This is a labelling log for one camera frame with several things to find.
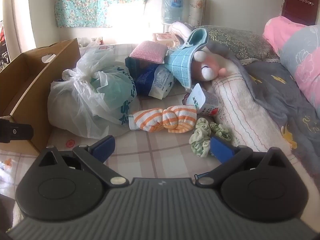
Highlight brown door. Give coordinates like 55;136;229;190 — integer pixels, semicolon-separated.
281;0;320;27

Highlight white towel blanket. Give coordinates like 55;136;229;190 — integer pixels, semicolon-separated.
168;21;298;163

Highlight white plastic bag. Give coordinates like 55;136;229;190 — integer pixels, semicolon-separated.
47;49;142;139

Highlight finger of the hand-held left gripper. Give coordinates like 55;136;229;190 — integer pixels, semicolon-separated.
0;119;34;143

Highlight pink wet wipes pack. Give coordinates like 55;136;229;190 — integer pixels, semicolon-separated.
152;32;182;48

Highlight blue soft packet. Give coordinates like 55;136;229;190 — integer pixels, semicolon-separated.
125;56;160;96

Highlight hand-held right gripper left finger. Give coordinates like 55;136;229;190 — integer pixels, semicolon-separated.
37;135;128;187

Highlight white yogurt cup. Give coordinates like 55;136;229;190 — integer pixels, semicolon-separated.
186;83;223;117

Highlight pink pig plush toy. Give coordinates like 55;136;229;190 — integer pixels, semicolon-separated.
191;51;229;82

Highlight pink and grey floral quilt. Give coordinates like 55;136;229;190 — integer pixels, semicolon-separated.
262;16;320;119

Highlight light green scrunchie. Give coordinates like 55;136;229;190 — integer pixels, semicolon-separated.
189;117;213;158

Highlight brown cardboard box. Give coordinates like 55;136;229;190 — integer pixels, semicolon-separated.
0;38;82;157

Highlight blue water jug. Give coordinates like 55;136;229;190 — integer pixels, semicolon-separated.
161;0;185;25

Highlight green leaf print pillow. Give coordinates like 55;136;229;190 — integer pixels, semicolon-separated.
197;25;279;62

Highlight teal floral curtain cloth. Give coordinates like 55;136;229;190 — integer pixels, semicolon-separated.
54;0;158;28

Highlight floral paper roll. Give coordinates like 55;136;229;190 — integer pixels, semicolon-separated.
187;0;207;27

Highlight crumpled clear plastic bags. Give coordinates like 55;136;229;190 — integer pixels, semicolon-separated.
77;37;103;48

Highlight pink knitted cloth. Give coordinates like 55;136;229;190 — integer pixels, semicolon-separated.
129;41;167;63

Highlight white soft packet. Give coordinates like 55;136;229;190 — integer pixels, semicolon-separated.
149;65;177;99

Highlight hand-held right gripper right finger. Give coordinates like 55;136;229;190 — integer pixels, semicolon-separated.
195;136;288;188

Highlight teal checked towel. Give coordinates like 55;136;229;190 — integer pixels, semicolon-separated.
164;27;213;88

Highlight grey quilt with yellow print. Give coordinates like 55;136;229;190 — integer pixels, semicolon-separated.
207;40;320;178

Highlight checked printed bed sheet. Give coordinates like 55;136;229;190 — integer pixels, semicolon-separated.
0;44;250;230

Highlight orange striped cloth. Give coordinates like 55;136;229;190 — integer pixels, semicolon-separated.
132;105;198;133

